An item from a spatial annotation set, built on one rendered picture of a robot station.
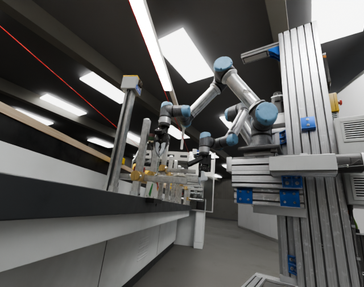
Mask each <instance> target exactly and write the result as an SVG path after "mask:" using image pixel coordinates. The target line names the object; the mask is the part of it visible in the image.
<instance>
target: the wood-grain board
mask: <svg viewBox="0 0 364 287"><path fill-rule="evenodd" d="M0 113H2V114H4V115H5V116H8V117H10V118H12V119H14V120H17V121H19V122H21V123H23V124H25V125H28V126H30V127H32V128H34V129H36V130H38V131H40V132H43V133H45V134H47V135H49V136H51V137H54V138H56V139H58V140H61V141H63V142H65V143H66V144H69V145H71V146H74V147H76V148H78V149H80V150H82V151H84V152H87V153H89V154H91V155H93V156H95V157H97V158H100V159H102V160H104V161H106V162H108V163H110V159H111V158H110V157H108V156H106V155H104V154H102V153H100V152H98V151H96V150H94V149H92V148H91V147H88V146H86V145H84V144H83V143H81V142H78V141H76V140H74V139H73V138H70V137H69V136H67V135H65V134H63V133H61V132H59V131H57V130H55V129H53V128H51V127H49V126H47V125H46V124H44V123H42V122H40V121H38V120H36V119H34V118H32V117H30V116H28V115H26V114H24V113H22V112H20V111H18V110H16V109H14V108H12V107H10V106H8V105H6V104H4V103H2V102H0ZM121 168H122V169H124V170H126V171H128V172H130V173H132V172H133V169H131V168H129V167H127V166H125V165H121Z"/></svg>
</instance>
